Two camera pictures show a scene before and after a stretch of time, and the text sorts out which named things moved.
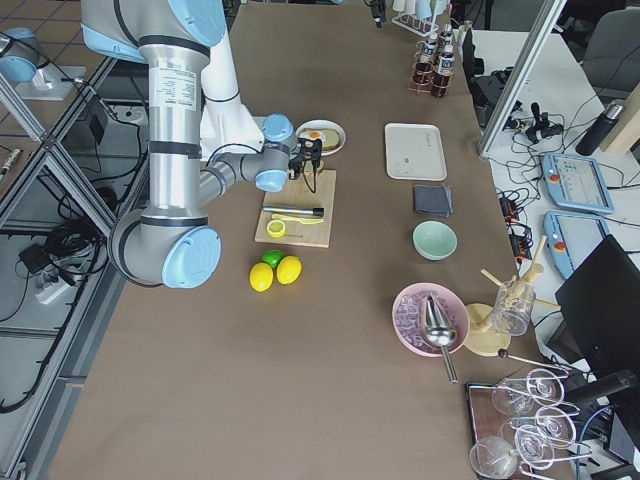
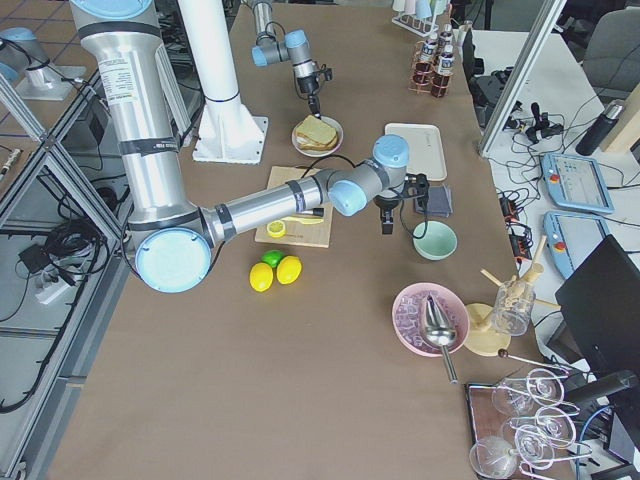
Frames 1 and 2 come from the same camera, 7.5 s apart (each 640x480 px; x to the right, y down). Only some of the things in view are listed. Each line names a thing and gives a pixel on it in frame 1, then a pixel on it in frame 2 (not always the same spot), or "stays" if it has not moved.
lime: [272, 257] stays
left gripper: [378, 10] → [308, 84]
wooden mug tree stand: [480, 332] stays
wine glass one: [513, 396] stays
